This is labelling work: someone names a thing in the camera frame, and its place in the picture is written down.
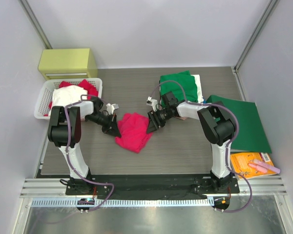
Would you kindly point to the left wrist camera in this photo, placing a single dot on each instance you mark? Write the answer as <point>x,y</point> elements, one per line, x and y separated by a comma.
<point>111,108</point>

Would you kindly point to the yellow-green box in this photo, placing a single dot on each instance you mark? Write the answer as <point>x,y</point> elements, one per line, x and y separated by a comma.
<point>68,63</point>

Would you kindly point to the left corner aluminium post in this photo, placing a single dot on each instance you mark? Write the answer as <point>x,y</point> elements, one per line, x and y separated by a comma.
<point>35,23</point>

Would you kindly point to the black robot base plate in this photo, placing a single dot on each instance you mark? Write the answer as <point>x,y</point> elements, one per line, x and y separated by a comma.
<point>149,187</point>

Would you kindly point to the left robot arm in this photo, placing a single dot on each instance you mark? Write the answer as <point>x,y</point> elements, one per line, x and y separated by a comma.
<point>65,131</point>

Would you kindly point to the corner aluminium post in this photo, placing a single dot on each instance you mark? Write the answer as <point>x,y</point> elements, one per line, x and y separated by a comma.
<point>35,23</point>
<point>272,4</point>

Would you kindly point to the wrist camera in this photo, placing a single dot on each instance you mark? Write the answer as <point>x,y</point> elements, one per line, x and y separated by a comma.
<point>153,103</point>
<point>111,108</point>

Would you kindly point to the right corner aluminium post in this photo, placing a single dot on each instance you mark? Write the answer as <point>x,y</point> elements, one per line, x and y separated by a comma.
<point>272,4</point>

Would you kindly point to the green binder folder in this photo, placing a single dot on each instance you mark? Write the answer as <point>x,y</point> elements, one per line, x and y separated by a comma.
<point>251,136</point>

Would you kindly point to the red t-shirt in basket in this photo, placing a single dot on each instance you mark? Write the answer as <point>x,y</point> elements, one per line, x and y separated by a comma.
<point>92,90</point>

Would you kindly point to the white plastic laundry basket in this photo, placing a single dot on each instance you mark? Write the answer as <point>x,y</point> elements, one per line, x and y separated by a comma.
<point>45,96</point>

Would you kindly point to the slotted cable duct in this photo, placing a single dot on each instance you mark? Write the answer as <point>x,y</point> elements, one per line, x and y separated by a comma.
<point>89,203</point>

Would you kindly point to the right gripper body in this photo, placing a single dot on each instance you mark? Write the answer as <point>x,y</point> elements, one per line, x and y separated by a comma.
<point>156,119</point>

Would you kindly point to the pink highlighter pens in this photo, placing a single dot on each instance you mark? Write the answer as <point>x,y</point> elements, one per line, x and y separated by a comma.
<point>263,167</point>

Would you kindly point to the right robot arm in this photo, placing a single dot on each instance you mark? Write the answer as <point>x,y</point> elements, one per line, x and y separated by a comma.
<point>217,122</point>

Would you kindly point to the green t-shirt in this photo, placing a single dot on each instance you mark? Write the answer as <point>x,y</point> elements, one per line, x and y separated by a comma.
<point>190,83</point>

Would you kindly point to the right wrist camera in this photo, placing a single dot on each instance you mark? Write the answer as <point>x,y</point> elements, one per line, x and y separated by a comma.
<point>153,103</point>

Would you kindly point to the aluminium frame rail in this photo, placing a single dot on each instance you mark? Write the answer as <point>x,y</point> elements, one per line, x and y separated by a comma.
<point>51,187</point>

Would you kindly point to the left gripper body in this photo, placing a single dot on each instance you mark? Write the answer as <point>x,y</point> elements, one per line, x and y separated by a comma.
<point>110,124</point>

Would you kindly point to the pink red t-shirt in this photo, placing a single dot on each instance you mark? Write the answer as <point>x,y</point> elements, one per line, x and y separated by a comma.
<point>133,129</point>

